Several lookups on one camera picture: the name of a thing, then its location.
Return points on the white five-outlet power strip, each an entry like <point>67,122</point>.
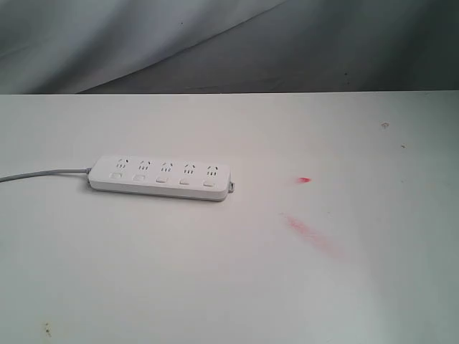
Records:
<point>162,177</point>

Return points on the grey backdrop cloth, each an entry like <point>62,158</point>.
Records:
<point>53,47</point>

